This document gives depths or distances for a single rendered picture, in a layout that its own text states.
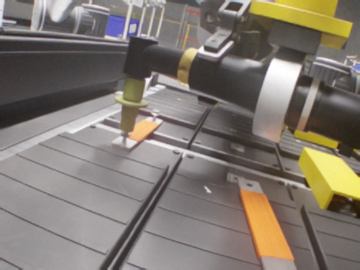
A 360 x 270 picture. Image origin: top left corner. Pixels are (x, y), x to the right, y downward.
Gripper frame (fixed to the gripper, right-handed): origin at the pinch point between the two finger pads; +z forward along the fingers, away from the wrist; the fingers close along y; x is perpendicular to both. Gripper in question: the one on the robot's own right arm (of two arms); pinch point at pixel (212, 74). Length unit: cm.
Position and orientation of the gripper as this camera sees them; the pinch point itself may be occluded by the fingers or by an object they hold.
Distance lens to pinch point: 28.3
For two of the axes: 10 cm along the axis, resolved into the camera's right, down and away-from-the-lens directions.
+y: 0.1, 7.0, 7.2
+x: -8.7, -3.5, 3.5
